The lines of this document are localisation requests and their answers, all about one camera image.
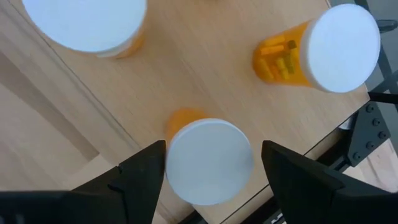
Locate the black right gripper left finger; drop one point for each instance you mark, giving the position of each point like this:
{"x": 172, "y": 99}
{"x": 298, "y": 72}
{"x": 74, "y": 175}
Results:
{"x": 133, "y": 189}

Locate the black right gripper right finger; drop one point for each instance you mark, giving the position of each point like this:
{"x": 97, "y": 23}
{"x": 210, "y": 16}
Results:
{"x": 304, "y": 193}

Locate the orange medicine bottle white cap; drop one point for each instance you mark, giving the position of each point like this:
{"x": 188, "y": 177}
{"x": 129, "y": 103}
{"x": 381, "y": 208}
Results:
{"x": 84, "y": 25}
{"x": 339, "y": 46}
{"x": 208, "y": 161}

